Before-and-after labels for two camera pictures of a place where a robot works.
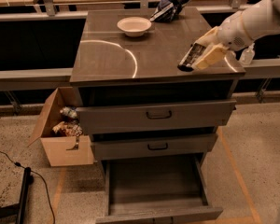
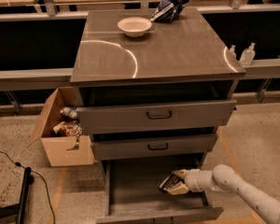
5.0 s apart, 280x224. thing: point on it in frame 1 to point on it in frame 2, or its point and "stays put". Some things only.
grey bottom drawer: x=142 y=190 stays put
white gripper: x=232 y=35 to x=192 y=180
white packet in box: x=67 y=110 stays put
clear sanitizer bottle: x=247 y=55 stays put
